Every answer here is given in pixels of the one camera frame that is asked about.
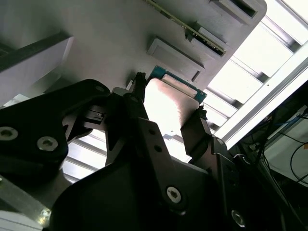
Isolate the silver CPU with green edge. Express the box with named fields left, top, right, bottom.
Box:
left=143, top=65, right=208, bottom=140

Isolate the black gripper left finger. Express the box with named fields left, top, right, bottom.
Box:
left=0, top=71, right=190, bottom=216

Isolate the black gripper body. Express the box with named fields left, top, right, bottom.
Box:
left=49, top=156, right=226, bottom=231

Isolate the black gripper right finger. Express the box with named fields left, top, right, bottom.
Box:
left=180, top=104, right=289, bottom=231

